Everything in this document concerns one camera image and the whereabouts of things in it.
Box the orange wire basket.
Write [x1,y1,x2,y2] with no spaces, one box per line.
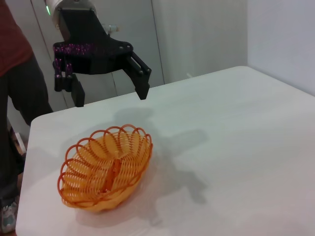
[58,124,153,213]

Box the grey cabinet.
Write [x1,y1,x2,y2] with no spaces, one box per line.
[4,0,166,127]

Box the person in red shirt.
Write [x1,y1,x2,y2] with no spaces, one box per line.
[0,0,54,234]

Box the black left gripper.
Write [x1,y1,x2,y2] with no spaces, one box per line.
[53,8,152,108]

